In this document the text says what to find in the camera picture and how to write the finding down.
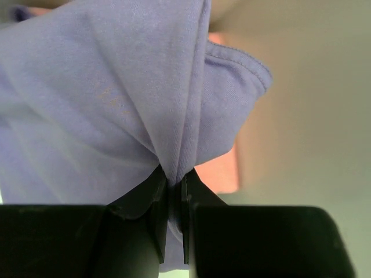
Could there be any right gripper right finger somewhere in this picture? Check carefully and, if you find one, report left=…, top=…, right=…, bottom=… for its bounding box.
left=180, top=171, right=356, bottom=277

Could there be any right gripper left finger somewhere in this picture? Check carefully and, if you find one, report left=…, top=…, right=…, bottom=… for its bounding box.
left=1, top=167, right=168, bottom=277

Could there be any purple t shirt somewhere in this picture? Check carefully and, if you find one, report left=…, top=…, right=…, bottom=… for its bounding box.
left=1, top=1, right=272, bottom=273

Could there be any pink folded t shirt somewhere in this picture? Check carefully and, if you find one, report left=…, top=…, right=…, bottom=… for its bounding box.
left=193, top=32, right=240, bottom=195

